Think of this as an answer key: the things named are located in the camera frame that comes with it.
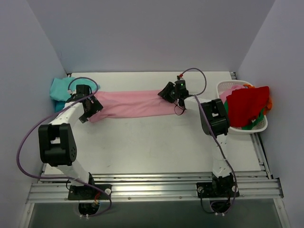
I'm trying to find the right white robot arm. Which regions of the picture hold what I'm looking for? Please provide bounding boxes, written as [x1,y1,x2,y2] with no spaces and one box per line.
[158,80,236,196]

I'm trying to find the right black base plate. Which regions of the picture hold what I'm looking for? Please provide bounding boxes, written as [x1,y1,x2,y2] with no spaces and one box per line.
[196,182,236,199]

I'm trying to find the white plastic basket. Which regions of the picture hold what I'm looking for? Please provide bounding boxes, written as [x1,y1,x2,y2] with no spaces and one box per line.
[216,80,268,134]

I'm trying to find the green t shirt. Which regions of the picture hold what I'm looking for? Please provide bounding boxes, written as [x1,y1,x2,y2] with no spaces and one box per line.
[223,100,264,129]

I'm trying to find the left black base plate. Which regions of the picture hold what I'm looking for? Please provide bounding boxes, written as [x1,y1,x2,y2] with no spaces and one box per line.
[67,184,112,200]

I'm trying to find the pink t shirt in basket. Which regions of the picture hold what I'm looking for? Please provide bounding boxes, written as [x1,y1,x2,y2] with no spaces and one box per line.
[219,85,243,103]

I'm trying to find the orange t shirt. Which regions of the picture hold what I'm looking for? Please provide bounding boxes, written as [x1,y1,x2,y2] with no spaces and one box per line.
[243,84,273,115]

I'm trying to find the pink t shirt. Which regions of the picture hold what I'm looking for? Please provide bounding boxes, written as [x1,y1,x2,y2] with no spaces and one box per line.
[89,90,175,123]
[219,85,243,103]

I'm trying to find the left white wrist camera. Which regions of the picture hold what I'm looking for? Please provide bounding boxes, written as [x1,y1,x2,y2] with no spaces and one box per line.
[67,89,76,96]

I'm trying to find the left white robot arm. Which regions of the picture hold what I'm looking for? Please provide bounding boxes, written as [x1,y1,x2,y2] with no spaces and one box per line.
[38,85,103,199]

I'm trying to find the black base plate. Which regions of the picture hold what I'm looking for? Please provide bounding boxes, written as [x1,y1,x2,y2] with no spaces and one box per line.
[67,184,112,200]
[196,182,236,199]

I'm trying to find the teal t shirt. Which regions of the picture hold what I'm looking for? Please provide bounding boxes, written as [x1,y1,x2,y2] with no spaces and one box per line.
[49,77,100,112]

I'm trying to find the red t shirt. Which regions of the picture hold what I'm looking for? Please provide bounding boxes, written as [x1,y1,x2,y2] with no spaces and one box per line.
[224,86,272,130]

